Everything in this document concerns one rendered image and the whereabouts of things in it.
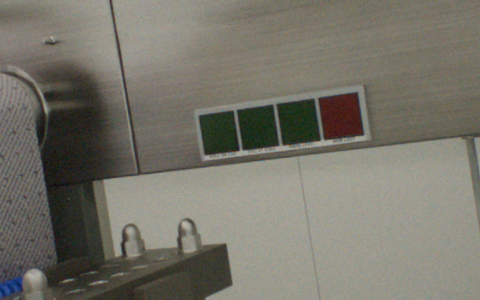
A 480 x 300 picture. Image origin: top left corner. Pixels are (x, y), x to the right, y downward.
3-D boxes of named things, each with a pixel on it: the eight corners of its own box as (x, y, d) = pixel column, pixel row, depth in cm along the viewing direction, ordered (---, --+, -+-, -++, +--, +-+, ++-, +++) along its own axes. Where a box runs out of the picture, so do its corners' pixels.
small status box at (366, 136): (201, 161, 148) (192, 110, 148) (203, 161, 149) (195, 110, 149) (370, 141, 136) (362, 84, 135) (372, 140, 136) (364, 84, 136)
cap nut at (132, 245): (116, 257, 155) (111, 227, 155) (131, 252, 158) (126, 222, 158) (137, 256, 153) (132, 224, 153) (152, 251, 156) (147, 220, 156)
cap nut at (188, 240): (172, 253, 150) (167, 221, 150) (186, 248, 154) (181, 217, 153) (194, 252, 149) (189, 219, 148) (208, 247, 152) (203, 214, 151)
